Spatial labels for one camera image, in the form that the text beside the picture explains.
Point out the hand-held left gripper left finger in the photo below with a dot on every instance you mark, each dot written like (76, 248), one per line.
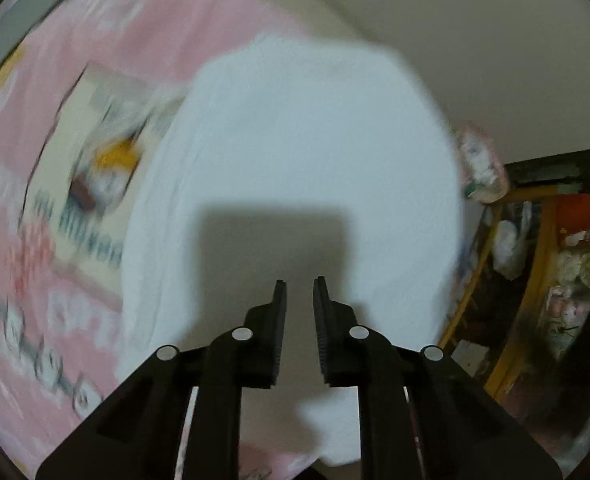
(279, 340)

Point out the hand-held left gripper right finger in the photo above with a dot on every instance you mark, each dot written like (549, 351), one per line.
(321, 330)

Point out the white zip hoodie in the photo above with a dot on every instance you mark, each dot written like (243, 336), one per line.
(300, 150)

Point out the white plastic bag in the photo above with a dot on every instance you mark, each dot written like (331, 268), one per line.
(510, 245)

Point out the wooden shelf with clutter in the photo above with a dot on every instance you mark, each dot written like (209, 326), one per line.
(535, 270)

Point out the pink floral bag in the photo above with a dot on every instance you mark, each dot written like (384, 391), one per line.
(482, 160)

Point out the red box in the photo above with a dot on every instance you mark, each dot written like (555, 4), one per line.
(575, 217)

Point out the pink printed bedspread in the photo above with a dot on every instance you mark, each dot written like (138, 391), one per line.
(100, 35)

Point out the grey laptop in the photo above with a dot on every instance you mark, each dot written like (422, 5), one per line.
(30, 15)

